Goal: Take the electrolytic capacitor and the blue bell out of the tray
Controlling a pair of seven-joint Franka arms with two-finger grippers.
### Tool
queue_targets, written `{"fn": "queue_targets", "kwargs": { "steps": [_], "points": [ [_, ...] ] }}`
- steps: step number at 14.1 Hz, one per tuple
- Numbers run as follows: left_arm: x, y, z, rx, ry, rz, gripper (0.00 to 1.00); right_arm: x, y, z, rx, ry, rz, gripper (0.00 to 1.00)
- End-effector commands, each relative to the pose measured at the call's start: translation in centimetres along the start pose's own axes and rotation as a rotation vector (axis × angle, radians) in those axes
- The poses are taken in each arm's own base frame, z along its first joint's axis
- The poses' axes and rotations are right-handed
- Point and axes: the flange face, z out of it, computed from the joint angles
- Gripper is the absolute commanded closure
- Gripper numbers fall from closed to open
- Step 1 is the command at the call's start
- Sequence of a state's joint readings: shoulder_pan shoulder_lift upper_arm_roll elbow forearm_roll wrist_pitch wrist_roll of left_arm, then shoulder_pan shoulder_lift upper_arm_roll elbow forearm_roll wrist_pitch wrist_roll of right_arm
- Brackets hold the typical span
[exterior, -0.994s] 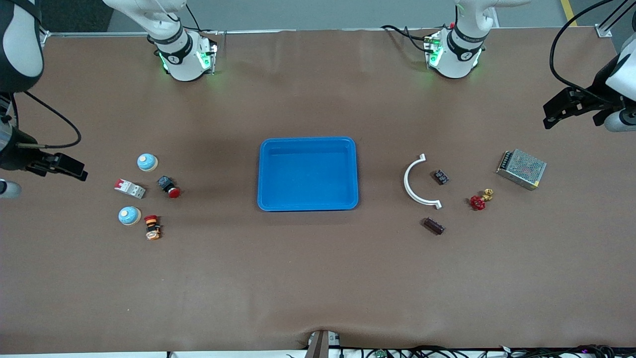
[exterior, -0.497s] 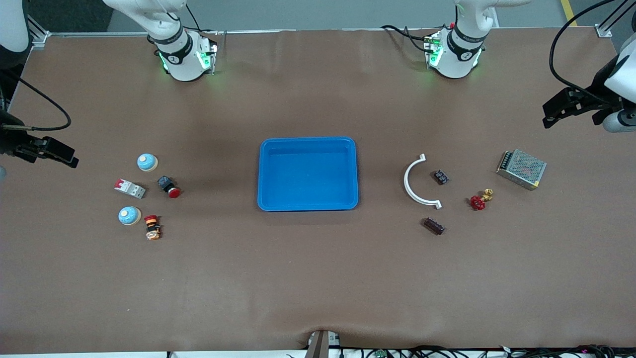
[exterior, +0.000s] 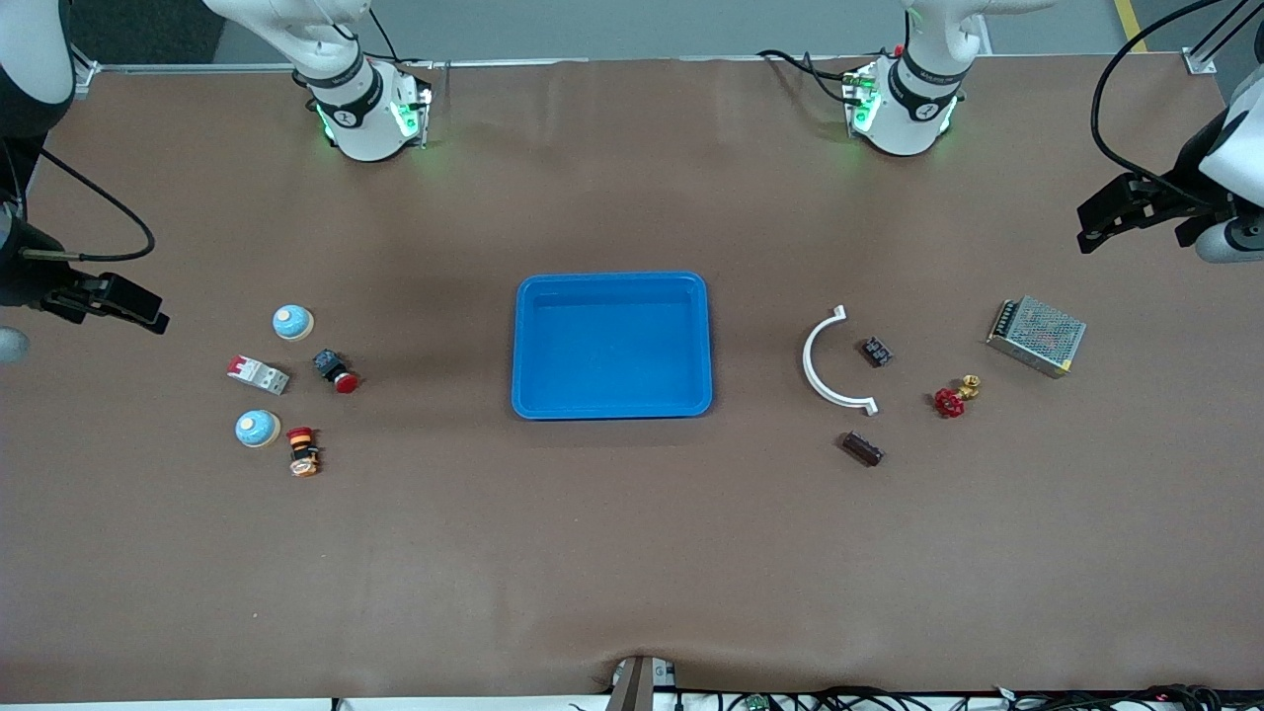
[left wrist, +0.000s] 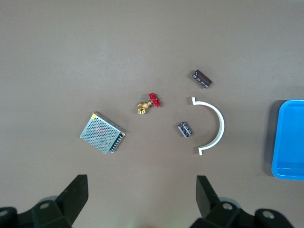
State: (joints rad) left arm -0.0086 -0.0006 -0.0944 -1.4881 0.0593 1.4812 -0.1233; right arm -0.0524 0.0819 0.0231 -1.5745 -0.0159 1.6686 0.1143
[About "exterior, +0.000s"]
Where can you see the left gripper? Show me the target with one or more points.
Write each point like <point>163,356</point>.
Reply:
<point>1182,187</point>

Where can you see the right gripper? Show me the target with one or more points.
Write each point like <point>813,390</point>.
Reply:
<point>20,279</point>

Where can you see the blue bell with orange button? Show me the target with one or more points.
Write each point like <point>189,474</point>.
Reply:
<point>258,429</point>
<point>292,322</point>

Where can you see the dark capacitor with white print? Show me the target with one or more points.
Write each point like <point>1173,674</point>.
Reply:
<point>877,352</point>

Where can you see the brown cylindrical capacitor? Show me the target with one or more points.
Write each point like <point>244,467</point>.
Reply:
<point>862,449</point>

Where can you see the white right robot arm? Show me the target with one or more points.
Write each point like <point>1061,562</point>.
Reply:
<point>346,109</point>

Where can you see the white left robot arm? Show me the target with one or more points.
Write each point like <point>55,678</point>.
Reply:
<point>904,109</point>

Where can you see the metal mesh power supply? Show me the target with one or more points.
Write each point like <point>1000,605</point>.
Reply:
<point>1037,336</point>

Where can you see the white and red circuit breaker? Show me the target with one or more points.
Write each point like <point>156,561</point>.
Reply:
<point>259,375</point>

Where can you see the brass valve with red handwheel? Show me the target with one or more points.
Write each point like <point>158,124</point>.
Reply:
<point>949,402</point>

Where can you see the red and yellow emergency button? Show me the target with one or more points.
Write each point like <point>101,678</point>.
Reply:
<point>303,452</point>

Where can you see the blue plastic tray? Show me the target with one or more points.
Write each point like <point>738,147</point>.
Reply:
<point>612,346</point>

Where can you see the aluminium corner bracket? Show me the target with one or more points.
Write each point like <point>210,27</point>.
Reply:
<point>1197,61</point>

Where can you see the aluminium frame rail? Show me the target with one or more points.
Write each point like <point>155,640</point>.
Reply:
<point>148,67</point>

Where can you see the black switch with red button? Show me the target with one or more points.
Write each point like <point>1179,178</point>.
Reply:
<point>331,367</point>

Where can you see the white curved plastic bracket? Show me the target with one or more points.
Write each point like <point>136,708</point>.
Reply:
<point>807,360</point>

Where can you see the brown camera mount post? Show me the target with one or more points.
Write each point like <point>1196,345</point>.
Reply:
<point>637,683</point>

